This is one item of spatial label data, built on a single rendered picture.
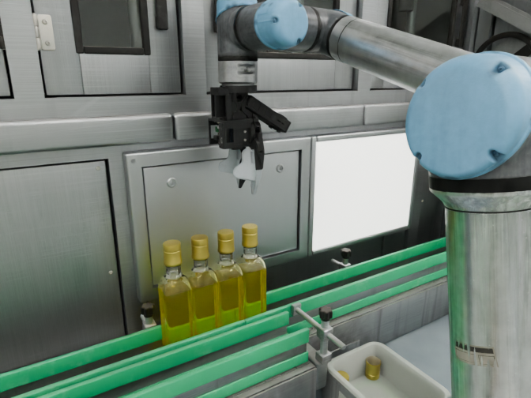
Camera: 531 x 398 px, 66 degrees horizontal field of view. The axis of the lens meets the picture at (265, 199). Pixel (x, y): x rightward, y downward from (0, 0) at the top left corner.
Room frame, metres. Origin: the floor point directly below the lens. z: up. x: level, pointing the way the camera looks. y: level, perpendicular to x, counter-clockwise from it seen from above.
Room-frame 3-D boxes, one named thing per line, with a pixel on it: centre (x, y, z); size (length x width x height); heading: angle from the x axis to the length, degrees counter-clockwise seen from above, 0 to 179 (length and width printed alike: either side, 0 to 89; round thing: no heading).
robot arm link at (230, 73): (0.81, 0.05, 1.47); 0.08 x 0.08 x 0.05
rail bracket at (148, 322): (0.77, 0.26, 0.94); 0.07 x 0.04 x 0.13; 31
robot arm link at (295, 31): (0.74, -0.02, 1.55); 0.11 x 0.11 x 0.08; 37
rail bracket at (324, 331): (0.76, -0.11, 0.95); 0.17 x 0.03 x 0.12; 31
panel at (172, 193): (1.05, -0.10, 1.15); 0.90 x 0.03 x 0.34; 121
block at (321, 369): (0.77, -0.10, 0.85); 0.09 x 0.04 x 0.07; 31
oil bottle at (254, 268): (0.82, 0.03, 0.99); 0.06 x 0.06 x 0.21; 32
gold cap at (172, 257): (0.73, 0.18, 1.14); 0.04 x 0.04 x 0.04
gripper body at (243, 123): (0.80, 0.06, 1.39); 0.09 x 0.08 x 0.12; 122
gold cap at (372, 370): (0.82, -0.26, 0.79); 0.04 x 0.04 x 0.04
